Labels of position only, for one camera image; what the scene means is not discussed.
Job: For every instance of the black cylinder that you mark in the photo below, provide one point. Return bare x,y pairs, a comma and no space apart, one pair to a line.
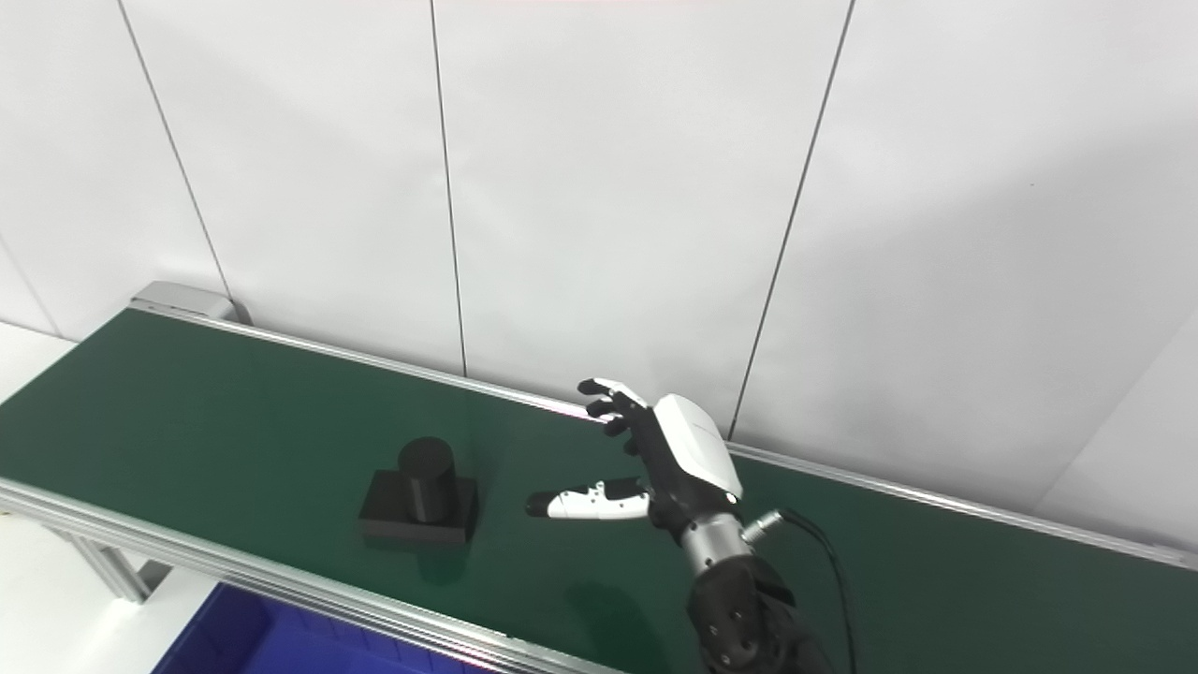
426,487

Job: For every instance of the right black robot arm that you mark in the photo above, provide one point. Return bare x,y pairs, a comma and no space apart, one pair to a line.
739,608

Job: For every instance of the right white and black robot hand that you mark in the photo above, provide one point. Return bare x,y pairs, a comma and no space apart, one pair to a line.
693,449

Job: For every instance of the blue plastic bin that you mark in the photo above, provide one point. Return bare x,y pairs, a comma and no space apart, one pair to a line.
243,637

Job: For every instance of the green conveyor belt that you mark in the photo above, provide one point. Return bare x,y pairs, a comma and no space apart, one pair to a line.
187,550
281,412

